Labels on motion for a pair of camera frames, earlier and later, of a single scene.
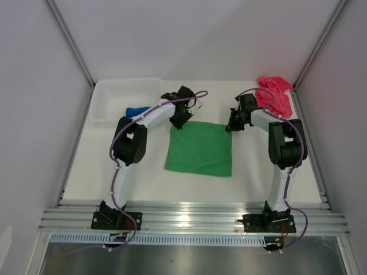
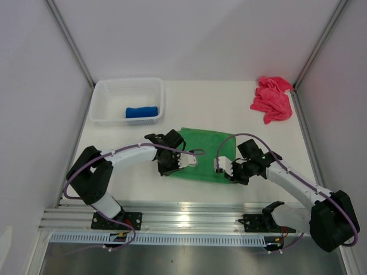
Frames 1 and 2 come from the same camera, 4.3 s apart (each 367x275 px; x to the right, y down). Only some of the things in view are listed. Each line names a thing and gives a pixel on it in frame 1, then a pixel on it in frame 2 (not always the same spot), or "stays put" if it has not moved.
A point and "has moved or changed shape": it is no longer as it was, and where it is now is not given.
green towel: (200, 148) has moved or changed shape
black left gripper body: (179, 120) -> (169, 164)
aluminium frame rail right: (320, 184) stays put
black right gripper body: (235, 122) -> (241, 172)
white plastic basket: (112, 97) stays put
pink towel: (282, 106) stays put
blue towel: (131, 112) stays put
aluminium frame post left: (63, 28) stays put
